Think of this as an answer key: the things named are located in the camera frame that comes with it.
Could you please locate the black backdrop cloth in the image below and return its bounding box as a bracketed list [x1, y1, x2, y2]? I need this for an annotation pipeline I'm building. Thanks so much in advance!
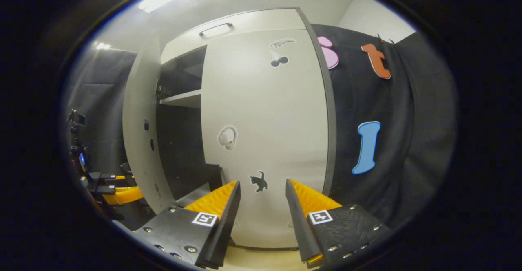
[312, 24, 457, 231]
[63, 49, 139, 174]

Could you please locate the dark equipment stand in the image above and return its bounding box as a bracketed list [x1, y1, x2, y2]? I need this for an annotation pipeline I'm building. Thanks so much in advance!
[66, 109, 87, 143]

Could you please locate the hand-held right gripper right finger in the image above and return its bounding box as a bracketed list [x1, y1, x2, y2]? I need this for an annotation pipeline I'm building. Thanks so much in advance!
[285, 178, 394, 268]

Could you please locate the white cabinet shelf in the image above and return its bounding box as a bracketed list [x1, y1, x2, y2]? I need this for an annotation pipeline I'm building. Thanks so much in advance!
[160, 90, 202, 109]

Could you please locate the white and grey shoe cabinet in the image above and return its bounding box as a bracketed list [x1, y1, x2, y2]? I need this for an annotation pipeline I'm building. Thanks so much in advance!
[156, 7, 337, 250]

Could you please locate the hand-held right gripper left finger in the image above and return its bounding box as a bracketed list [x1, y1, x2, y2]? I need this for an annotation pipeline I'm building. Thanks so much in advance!
[133, 180, 241, 269]

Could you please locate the white cabinet door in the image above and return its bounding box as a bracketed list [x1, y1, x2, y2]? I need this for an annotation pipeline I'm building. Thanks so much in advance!
[201, 29, 330, 249]
[122, 31, 176, 214]

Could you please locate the white cabinet drawer front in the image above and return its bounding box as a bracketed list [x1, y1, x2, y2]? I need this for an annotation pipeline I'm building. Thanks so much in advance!
[161, 8, 308, 64]

